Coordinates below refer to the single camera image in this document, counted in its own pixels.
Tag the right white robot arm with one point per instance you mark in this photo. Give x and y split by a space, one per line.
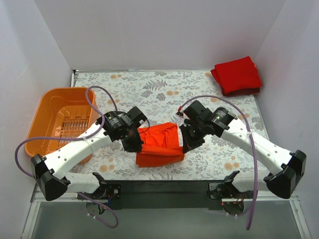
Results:
284 169

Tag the orange t-shirt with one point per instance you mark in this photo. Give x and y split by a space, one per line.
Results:
161 146

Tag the orange plastic basket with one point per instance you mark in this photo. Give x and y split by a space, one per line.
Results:
62 113

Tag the floral patterned table mat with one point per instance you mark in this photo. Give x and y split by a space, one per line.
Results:
158 95

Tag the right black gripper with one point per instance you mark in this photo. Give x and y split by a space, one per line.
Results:
190 139

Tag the folded dark red t-shirt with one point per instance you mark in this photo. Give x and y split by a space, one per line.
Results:
242 92

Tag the aluminium frame rail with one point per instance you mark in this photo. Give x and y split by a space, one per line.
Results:
164 210

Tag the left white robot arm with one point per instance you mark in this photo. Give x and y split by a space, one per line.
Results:
52 171

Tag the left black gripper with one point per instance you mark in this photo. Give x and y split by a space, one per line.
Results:
133 143

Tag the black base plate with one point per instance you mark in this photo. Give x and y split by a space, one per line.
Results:
161 194

